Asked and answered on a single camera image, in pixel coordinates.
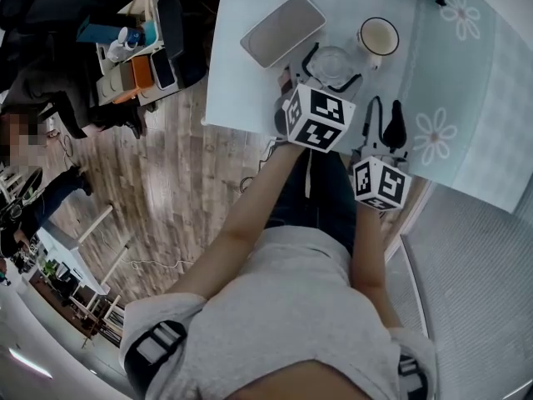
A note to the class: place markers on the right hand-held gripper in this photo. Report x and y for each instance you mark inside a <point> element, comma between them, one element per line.
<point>381,181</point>

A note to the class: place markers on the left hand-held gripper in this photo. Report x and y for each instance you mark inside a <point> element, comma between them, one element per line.
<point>318,117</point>

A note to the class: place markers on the clear glass cup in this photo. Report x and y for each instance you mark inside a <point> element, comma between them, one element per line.
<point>331,65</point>

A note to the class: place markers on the person's right forearm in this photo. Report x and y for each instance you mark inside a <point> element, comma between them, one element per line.
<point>370,256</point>

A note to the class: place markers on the person's left forearm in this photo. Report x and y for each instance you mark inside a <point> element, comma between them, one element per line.
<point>250,219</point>

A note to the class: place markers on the person's left hand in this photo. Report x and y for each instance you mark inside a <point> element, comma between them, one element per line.
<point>285,79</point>

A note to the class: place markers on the white mug with dark rim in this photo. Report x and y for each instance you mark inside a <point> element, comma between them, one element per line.
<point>379,38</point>

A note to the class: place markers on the person's dark trousers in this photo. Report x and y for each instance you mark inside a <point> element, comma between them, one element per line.
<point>320,198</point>

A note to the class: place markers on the teal flower print table mat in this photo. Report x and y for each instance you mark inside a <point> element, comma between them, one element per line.
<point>479,98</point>

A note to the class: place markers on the smartphone with dark screen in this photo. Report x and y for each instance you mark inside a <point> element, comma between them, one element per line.
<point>162,70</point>

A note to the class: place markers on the orange box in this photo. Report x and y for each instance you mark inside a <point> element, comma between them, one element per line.
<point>142,72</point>

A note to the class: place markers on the white and blue mug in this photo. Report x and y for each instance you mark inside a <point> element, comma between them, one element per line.
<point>130,39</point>

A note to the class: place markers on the grey ribbed mat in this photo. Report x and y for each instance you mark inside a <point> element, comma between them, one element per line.
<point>479,298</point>

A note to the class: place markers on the person's grey shirt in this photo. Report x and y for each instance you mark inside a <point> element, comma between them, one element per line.
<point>287,306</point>

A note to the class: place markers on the white storage cart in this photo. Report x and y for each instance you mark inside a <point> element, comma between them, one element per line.
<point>112,83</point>

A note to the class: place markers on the teal box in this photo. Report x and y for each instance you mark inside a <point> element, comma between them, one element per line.
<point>104,29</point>

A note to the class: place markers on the person's chin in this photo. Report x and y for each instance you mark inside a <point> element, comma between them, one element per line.
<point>300,383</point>

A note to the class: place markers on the white table with wooden legs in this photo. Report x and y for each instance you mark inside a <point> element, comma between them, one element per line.
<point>75,256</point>

